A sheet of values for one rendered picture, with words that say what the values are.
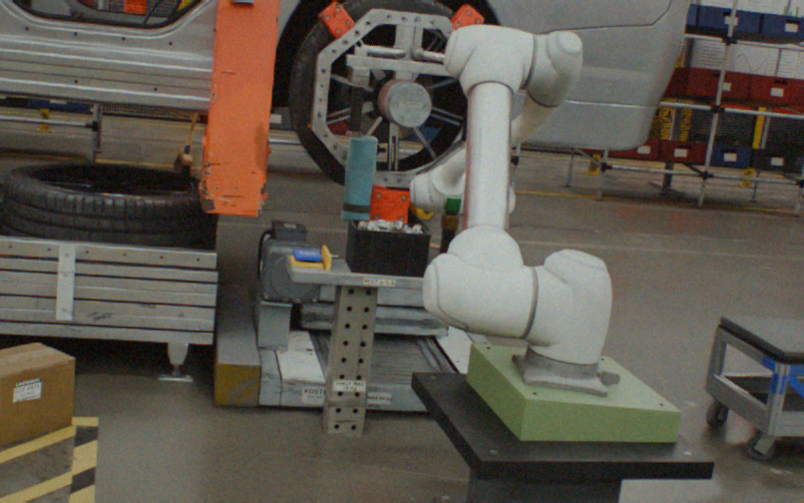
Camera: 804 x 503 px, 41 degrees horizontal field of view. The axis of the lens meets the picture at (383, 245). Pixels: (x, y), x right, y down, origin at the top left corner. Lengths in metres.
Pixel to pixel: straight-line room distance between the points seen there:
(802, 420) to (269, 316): 1.55
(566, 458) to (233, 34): 1.44
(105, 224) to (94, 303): 0.24
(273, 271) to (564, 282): 1.18
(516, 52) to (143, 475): 1.30
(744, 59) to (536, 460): 7.28
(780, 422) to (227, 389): 1.52
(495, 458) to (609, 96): 1.89
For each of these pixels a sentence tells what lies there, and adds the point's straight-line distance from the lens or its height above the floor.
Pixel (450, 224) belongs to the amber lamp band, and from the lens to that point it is 2.80.
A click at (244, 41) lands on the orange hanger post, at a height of 0.99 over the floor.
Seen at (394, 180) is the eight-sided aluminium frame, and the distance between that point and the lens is 3.38.
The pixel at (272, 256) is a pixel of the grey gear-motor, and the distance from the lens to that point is 3.16.
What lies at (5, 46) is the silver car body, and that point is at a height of 0.89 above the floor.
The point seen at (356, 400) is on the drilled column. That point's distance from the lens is 2.86.
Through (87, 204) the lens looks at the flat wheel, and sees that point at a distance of 3.17.
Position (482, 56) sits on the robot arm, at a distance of 2.48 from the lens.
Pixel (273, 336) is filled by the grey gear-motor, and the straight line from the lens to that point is 3.28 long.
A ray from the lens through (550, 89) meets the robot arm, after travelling 2.58.
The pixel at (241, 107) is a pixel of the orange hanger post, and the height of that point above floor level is 0.82.
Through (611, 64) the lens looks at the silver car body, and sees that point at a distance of 3.70.
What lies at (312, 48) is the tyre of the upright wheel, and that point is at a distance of 3.38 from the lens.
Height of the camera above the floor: 1.09
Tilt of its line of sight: 12 degrees down
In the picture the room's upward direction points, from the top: 6 degrees clockwise
